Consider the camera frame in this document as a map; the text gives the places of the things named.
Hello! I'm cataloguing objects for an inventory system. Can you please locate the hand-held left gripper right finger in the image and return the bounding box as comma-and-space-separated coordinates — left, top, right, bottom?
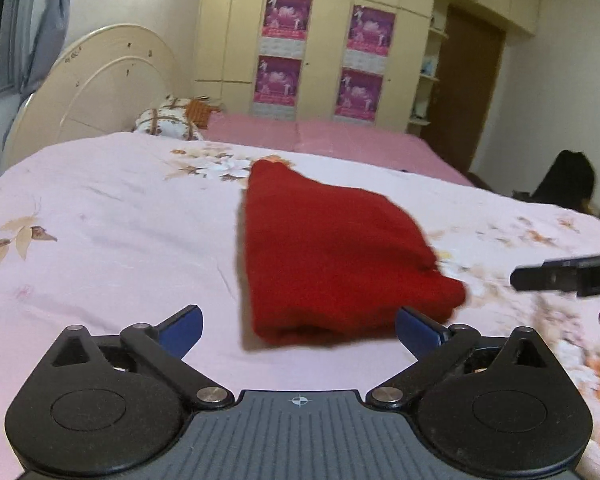
367, 306, 552, 410

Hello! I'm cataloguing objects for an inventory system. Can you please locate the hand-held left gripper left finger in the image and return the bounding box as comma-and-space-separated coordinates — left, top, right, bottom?
52, 304, 233, 410

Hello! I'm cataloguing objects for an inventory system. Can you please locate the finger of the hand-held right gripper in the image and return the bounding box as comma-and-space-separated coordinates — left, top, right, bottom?
510, 258, 581, 293

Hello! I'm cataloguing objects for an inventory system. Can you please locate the red knitted garment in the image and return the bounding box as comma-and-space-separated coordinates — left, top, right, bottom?
236, 158, 469, 349

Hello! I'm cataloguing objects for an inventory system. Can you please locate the black bag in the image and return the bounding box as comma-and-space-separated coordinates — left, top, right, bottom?
512, 149, 599, 217

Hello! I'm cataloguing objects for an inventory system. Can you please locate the pale floral bedsheet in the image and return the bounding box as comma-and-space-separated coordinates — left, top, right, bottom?
0, 131, 600, 480

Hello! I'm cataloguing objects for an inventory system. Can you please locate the brown wooden door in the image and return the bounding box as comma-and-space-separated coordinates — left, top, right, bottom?
419, 4, 507, 174

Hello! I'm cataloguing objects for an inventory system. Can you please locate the pink bed sheet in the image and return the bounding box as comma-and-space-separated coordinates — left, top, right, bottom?
204, 112, 477, 189

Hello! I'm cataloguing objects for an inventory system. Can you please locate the floral pillow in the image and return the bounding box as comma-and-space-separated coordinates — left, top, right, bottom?
131, 95, 216, 142

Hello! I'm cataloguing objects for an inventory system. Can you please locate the orange pillow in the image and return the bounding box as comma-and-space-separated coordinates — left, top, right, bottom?
186, 98, 222, 127

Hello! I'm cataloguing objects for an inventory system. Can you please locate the cream corner shelf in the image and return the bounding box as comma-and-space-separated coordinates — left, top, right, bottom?
406, 24, 450, 129

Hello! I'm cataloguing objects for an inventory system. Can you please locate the cream round headboard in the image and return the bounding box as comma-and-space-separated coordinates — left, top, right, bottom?
0, 23, 179, 177

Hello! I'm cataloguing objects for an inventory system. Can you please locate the cream wardrobe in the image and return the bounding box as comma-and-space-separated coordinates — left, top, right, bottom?
194, 0, 539, 134

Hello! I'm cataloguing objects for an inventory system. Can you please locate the grey curtain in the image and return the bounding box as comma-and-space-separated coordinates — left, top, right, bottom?
0, 0, 82, 107

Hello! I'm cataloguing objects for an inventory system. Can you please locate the pink wall poster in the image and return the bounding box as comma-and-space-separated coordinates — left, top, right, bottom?
346, 4, 397, 68
252, 55, 302, 119
261, 0, 313, 56
334, 67, 384, 124

